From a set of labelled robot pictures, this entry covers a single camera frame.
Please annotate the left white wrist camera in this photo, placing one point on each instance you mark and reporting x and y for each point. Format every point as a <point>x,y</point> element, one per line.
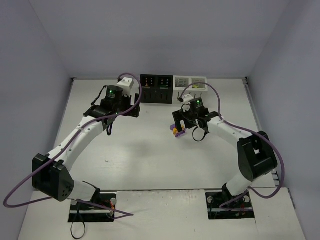
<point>126,84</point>

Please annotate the purple curved lego top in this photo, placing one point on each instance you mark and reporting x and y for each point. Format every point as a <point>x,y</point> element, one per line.
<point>172,127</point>

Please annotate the white slotted double container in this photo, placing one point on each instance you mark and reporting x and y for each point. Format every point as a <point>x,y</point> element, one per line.
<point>183,85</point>

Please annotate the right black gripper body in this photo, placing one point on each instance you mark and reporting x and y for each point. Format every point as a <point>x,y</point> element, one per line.
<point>180,118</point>

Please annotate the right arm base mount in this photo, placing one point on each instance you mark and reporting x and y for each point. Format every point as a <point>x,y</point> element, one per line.
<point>221,205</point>

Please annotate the pink patterned lego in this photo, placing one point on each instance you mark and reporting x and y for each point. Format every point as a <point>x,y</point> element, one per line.
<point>180,133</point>

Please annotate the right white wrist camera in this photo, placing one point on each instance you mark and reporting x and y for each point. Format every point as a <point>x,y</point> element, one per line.
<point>185,98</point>

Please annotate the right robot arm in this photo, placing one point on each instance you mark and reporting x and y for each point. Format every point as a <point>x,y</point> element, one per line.
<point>255,157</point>

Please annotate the black slotted double container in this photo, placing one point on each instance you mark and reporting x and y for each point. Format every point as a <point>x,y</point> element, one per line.
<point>161,89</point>

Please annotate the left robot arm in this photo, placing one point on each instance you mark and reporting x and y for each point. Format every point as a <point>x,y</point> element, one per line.
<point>52,171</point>

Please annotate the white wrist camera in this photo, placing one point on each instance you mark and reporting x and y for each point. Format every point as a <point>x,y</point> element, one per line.
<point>185,98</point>
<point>126,84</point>

